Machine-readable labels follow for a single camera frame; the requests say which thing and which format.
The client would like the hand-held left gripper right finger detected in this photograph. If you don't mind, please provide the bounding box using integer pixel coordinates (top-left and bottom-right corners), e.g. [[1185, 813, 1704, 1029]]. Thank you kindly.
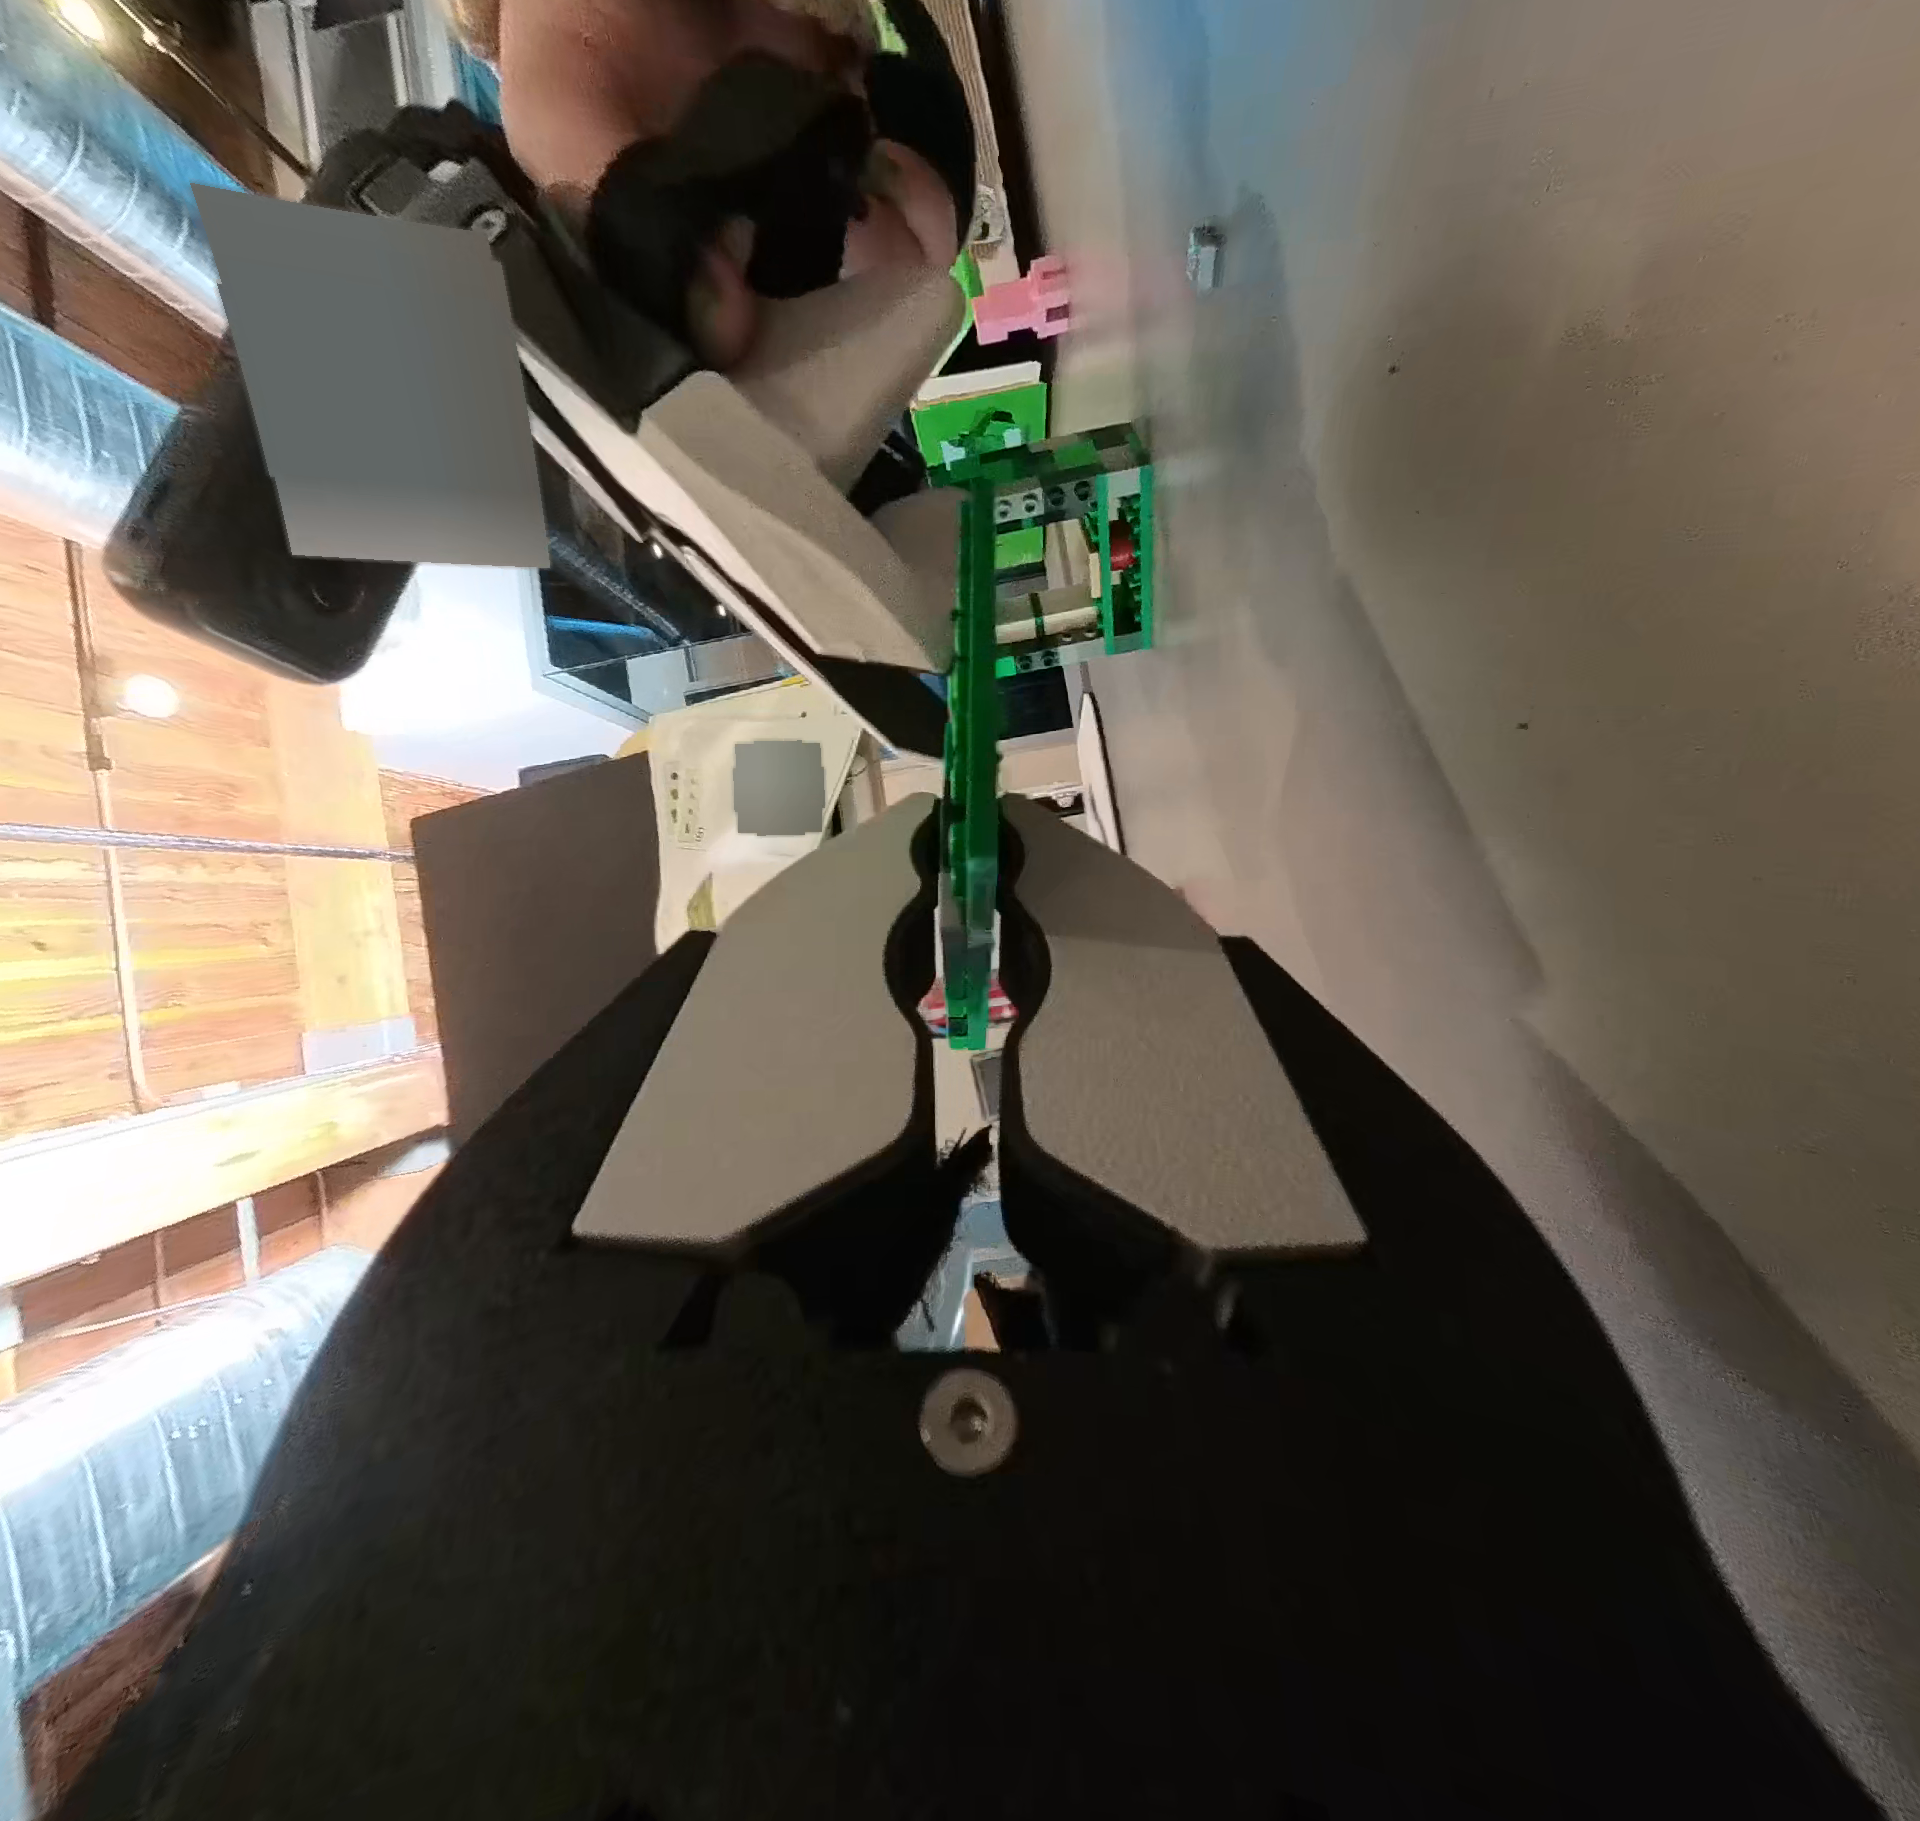
[[996, 793, 1368, 1270]]

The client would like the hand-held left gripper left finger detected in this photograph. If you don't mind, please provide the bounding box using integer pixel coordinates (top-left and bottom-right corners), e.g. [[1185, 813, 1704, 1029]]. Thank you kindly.
[[569, 793, 938, 1269]]

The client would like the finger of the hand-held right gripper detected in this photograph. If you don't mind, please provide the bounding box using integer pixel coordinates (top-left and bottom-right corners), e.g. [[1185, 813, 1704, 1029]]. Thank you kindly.
[[636, 373, 958, 678], [515, 344, 953, 760]]

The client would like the green lego plate with tiles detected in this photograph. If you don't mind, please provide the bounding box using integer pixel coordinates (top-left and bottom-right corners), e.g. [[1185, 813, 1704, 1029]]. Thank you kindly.
[[932, 482, 1029, 1054]]

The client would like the green white lego sub-build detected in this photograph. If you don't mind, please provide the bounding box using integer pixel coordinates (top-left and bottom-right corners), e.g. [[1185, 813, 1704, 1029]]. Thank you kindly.
[[912, 366, 1048, 470]]

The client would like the lego instruction booklet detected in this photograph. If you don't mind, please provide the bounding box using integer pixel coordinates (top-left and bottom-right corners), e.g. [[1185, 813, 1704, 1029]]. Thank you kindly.
[[650, 697, 887, 953]]

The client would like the green lego box build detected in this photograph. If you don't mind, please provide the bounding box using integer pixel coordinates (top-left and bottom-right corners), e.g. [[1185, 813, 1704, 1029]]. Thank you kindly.
[[930, 419, 1159, 675]]

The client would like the pink lego pig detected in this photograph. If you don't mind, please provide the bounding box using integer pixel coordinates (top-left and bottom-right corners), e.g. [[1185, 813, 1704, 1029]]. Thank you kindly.
[[973, 254, 1080, 348]]

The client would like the person's right hand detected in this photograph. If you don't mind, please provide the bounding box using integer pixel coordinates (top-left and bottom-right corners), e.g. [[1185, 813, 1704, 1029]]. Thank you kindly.
[[494, 0, 968, 369]]

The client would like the white rounded tray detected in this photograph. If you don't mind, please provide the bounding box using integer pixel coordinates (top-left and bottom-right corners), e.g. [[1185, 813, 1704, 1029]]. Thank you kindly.
[[1070, 692, 1125, 855]]

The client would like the glass window wall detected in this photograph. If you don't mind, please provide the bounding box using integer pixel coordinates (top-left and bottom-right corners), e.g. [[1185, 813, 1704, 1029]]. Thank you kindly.
[[530, 562, 871, 724]]

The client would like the silver ventilation duct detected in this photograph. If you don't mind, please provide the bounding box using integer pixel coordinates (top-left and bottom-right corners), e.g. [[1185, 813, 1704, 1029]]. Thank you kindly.
[[0, 307, 196, 518], [0, 1249, 376, 1696], [0, 0, 227, 331]]

